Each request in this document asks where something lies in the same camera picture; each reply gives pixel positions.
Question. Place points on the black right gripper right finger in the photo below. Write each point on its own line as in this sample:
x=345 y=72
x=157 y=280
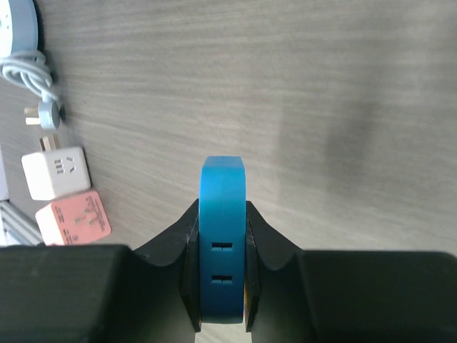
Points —
x=298 y=295

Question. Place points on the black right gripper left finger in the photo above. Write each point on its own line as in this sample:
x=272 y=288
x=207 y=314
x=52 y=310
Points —
x=104 y=293

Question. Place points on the pink cube socket adapter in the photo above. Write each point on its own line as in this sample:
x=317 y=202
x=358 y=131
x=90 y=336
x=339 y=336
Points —
x=78 y=219

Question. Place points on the blue plug adapter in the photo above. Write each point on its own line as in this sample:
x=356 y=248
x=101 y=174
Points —
x=222 y=235

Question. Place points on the white cube socket adapter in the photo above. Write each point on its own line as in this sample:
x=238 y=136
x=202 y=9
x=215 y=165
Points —
x=55 y=171

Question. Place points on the light blue round power strip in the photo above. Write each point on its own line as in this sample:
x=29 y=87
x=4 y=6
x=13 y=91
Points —
x=19 y=27

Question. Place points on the aluminium frame rail front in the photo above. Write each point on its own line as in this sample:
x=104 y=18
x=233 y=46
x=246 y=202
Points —
x=17 y=228

